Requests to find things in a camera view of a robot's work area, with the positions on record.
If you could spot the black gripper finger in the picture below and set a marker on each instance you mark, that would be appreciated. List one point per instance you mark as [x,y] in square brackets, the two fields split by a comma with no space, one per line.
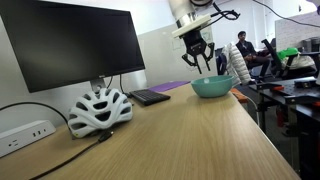
[194,62]
[210,56]

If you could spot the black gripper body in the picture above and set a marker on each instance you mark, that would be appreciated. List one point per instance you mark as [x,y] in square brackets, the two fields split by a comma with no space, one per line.
[194,42]

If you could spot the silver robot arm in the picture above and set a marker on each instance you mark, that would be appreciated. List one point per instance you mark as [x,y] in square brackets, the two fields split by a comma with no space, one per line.
[189,26]

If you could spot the teal plastic bowl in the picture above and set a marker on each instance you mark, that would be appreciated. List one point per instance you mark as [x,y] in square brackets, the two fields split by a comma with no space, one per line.
[213,86]

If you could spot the white puffer jacket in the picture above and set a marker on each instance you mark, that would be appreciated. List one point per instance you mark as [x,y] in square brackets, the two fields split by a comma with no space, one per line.
[236,65]

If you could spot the purple notebook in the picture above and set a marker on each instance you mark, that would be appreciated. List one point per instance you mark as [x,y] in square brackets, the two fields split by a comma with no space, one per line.
[168,86]

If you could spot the seated person in background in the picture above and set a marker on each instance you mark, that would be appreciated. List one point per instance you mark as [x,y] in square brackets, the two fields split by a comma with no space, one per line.
[250,55]

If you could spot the black computer keyboard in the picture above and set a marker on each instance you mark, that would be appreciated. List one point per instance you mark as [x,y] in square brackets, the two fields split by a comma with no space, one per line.
[147,97]

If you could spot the green object on desk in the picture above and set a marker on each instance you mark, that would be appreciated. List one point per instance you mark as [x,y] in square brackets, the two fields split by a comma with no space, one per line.
[287,52]

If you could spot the white bicycle helmet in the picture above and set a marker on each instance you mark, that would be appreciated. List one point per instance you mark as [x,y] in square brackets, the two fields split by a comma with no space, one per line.
[98,111]

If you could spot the black metal workbench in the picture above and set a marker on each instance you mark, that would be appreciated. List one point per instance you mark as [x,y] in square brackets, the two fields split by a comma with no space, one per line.
[301,99]

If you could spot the black computer monitor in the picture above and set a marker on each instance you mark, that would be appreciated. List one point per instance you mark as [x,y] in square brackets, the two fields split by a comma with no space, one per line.
[59,44]

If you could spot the white power strip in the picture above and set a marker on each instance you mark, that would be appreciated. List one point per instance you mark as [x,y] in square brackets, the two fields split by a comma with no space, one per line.
[24,135]

